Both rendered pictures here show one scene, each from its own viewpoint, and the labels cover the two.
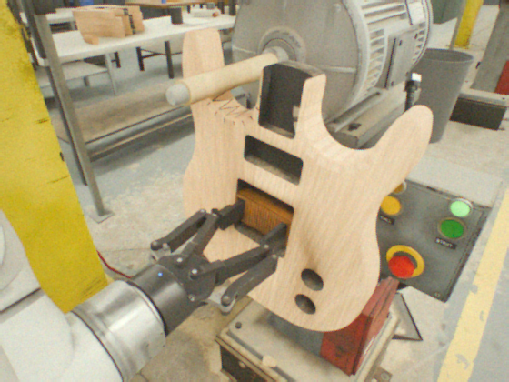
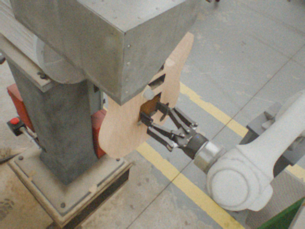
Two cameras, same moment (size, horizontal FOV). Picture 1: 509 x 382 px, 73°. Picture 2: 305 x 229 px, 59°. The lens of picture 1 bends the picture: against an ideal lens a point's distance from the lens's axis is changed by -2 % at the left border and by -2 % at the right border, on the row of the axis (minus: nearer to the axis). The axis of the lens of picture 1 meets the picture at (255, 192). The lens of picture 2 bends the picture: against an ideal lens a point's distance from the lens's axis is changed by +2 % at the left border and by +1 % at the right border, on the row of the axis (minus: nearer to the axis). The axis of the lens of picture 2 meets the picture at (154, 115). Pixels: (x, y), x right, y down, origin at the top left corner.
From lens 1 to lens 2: 0.77 m
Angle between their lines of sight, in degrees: 67
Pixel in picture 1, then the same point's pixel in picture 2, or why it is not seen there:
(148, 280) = (201, 140)
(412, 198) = not seen: hidden behind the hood
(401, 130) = (190, 40)
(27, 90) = not seen: outside the picture
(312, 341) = (92, 159)
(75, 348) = not seen: hidden behind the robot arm
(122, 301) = (213, 145)
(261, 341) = (79, 191)
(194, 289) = (193, 132)
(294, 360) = (96, 173)
